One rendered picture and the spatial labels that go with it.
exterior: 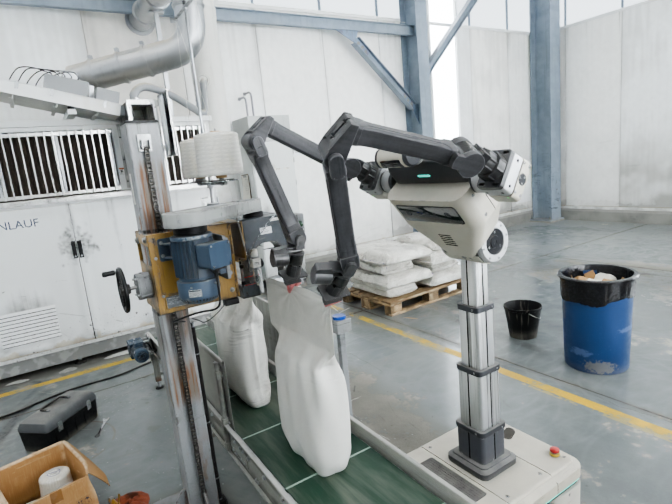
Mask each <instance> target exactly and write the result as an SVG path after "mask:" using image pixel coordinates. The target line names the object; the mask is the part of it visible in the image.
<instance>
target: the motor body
mask: <svg viewBox="0 0 672 504"><path fill-rule="evenodd" d="M211 236H212V232H211V231H206V232H203V233H198V234H192V235H183V236H175V235H173V236H171V237H170V241H171V242H170V245H171V251H172V258H173V264H174V270H175V276H176V277H177V278H179V280H177V288H178V293H179V298H180V299H181V301H182V302H183V303H186V304H202V303H206V302H210V301H212V300H215V299H216V298H217V297H218V288H217V282H216V278H215V274H214V273H213V272H212V270H211V269H205V268H199V266H198V260H197V254H196V245H197V244H201V243H205V242H209V241H213V237H211Z"/></svg>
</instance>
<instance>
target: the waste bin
mask: <svg viewBox="0 0 672 504"><path fill-rule="evenodd" d="M591 270H593V271H594V273H595V274H598V273H605V274H611V275H613V276H614V277H616V279H617V280H611V281H589V280H580V279H574V278H575V277H577V276H584V277H585V275H584V274H585V273H587V272H589V271H591ZM571 275H572V277H573V278H572V277H571ZM557 276H558V277H559V278H560V294H561V296H562V313H563V337H564V359H565V362H566V363H567V364H568V365H569V366H570V367H572V368H574V369H576V370H579V371H582V372H585V373H590V374H597V375H614V374H620V373H623V372H625V371H626V370H628V368H629V366H630V349H631V333H632V316H633V299H634V297H635V293H636V280H637V279H638V278H639V277H640V273H639V272H638V271H636V270H635V269H633V268H630V267H626V266H621V265H613V264H578V265H571V266H567V267H564V268H561V269H560V270H558V271H557ZM622 277H624V278H625V279H621V278H622Z"/></svg>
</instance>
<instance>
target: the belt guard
mask: <svg viewBox="0 0 672 504"><path fill-rule="evenodd" d="M238 201H240V202H237V201H235V202H226V203H220V204H223V205H218V206H212V207H207V206H202V207H196V208H190V209H184V210H178V211H172V212H167V213H163V214H162V215H161V216H162V222H163V228H164V229H180V228H190V227H197V226H203V225H208V224H212V223H215V222H219V221H223V220H227V219H230V218H234V217H238V216H241V215H245V214H249V213H252V212H257V211H261V210H262V206H261V199H260V198H251V199H244V200H238Z"/></svg>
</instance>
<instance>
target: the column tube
mask: <svg viewBox="0 0 672 504"><path fill-rule="evenodd" d="M120 130H121V135H122V141H123V147H124V153H125V158H126V164H127V170H128V175H129V174H131V179H132V185H133V191H134V197H135V202H136V205H134V210H135V215H136V221H137V227H138V232H139V234H142V235H150V234H157V226H156V221H155V220H156V219H155V215H154V209H153V202H152V197H151V195H152V194H151V191H150V185H149V179H148V178H149V177H148V173H147V167H146V160H145V155H144V151H143V152H139V150H138V144H137V138H136V135H137V134H150V135H151V141H152V147H153V151H149V152H150V157H151V163H152V169H153V175H154V181H155V187H156V194H157V199H158V205H159V211H160V217H161V218H160V219H161V223H162V229H163V232H170V231H173V229H164V228H163V222H162V216H161V215H162V214H163V213H167V212H172V211H173V210H172V204H171V198H170V192H169V185H168V179H167V173H166V167H165V160H164V154H163V148H162V142H161V135H160V129H159V123H158V122H147V123H125V124H124V125H122V126H121V127H120ZM141 249H142V255H143V261H144V263H146V264H147V265H149V266H151V262H150V256H149V250H148V247H147V246H144V245H142V244H141ZM152 312H153V318H154V324H155V329H156V335H157V341H158V346H159V352H160V358H161V363H162V369H163V375H164V381H165V386H166V392H167V398H168V403H169V409H170V415H171V420H172V426H173V432H174V437H175V442H176V447H177V454H178V459H179V465H180V472H181V477H182V483H183V489H184V488H185V489H186V491H187V497H188V503H189V504H202V499H201V489H200V482H199V476H198V470H197V465H196V464H197V463H196V459H195V453H194V447H193V441H192V435H191V429H190V422H189V417H188V411H187V405H186V399H185V393H184V387H183V380H182V376H181V370H180V364H179V357H178V351H177V346H176V340H175V334H174V328H173V322H172V316H171V313H168V314H165V315H160V314H159V313H158V312H157V311H156V310H155V309H154V308H153V307H152ZM183 320H184V321H186V322H182V323H178V326H179V332H180V338H181V344H182V351H183V356H184V362H185V368H186V374H187V381H188V387H189V392H190V398H191V404H192V410H193V416H194V423H195V429H196V434H197V435H196V436H197V440H198V446H199V452H200V458H201V465H202V471H203V477H204V483H205V489H206V490H207V494H208V500H209V504H220V503H219V497H218V491H217V485H216V478H215V472H214V466H213V460H212V456H211V447H210V441H209V435H208V428H207V422H206V416H205V410H204V403H203V397H202V391H201V385H200V379H199V372H198V366H197V360H196V354H195V347H194V341H193V335H192V329H191V322H190V317H187V318H184V319H182V320H179V321H183Z"/></svg>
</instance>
